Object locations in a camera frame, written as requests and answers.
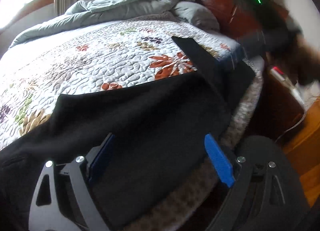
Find grey bed sheet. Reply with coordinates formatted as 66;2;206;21
220;56;264;149

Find wooden nightstand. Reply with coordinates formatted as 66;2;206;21
260;67;306;141

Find black pants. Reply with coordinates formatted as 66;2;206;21
1;37;255;230

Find grey-green duvet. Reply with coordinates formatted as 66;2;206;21
10;0;195;48

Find floral quilted bedspread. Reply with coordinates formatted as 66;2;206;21
1;17;236;148

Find grey pillow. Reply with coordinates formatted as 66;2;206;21
171;1;220;32

